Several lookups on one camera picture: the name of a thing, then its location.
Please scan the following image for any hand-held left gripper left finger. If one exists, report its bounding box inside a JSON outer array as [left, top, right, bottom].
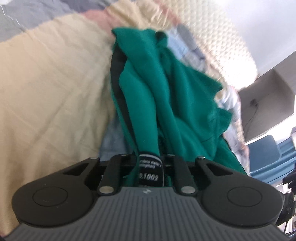
[[62, 152, 139, 195]]

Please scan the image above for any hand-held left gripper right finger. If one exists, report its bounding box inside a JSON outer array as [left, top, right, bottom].
[[162, 153, 233, 195]]

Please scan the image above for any green sweatshirt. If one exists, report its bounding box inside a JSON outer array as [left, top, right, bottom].
[[109, 27, 247, 188]]

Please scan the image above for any blue chair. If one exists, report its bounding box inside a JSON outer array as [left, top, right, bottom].
[[246, 134, 296, 183]]

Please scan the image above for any checkered patchwork quilt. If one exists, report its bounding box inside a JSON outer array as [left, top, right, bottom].
[[0, 0, 250, 232]]

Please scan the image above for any dark object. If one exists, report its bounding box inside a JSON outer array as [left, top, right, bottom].
[[279, 171, 296, 224]]

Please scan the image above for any cream quilted headboard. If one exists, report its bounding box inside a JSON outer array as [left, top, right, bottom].
[[139, 0, 259, 80]]

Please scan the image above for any black power cable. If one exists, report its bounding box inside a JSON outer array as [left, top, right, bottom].
[[244, 104, 258, 138]]

